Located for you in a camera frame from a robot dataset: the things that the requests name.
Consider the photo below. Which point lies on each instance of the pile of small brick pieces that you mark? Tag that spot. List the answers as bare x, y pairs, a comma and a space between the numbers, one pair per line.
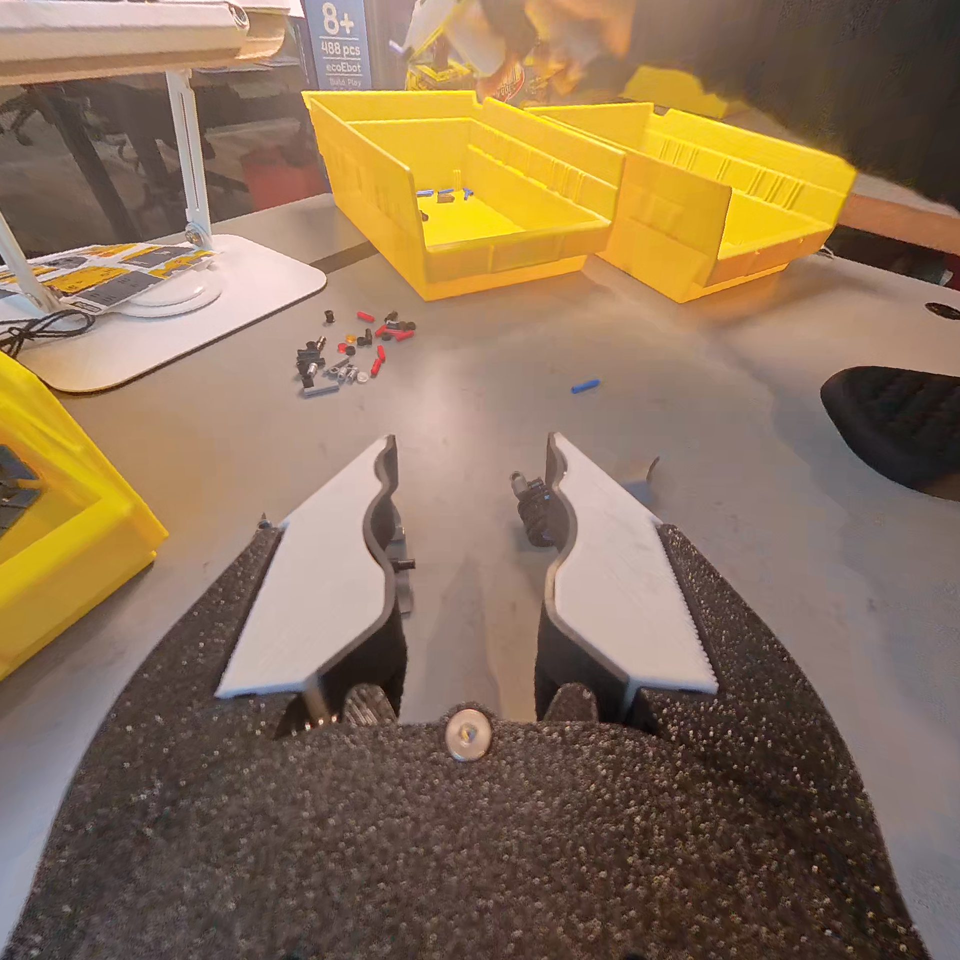
352, 352

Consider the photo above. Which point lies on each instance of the white booklet stand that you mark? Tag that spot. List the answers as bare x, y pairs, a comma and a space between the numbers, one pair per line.
112, 45

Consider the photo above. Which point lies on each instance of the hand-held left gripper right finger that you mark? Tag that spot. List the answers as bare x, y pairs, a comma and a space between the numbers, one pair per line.
637, 600

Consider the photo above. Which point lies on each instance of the grey angled brick piece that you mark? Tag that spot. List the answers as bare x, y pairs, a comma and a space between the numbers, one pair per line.
651, 469

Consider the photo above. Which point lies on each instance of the blue robot kit box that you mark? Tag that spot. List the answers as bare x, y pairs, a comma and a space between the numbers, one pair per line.
341, 45

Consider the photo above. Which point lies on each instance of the black chair armrest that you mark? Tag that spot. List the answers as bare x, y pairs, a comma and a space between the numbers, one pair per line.
900, 427

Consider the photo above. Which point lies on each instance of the yellow storage bin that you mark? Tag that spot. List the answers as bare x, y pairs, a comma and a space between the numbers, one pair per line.
510, 255
75, 562
675, 247
667, 94

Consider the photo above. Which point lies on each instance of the person's right hand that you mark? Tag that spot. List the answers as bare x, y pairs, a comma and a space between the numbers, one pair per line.
577, 30

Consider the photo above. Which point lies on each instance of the cluster of blue brick pins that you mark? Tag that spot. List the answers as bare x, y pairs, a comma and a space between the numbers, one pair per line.
446, 195

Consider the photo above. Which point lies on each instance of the yellow printed leaflet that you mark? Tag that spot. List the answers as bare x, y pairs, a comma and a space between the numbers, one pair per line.
97, 277

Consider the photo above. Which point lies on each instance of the wooden edged table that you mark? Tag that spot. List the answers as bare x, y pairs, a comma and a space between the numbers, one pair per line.
900, 221

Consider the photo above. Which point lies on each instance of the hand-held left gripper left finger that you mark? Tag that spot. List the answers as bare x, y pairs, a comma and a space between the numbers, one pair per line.
315, 600

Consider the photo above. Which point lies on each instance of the black desk grommet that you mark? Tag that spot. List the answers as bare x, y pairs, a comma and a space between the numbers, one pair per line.
943, 310

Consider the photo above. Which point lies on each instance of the black toy wheel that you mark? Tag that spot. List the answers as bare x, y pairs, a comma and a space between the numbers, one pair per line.
544, 521

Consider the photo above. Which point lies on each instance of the blue brick pin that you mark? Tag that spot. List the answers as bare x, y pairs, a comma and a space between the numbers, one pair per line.
585, 386

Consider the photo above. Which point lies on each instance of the grey desk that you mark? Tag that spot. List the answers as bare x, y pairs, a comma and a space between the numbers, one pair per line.
750, 487

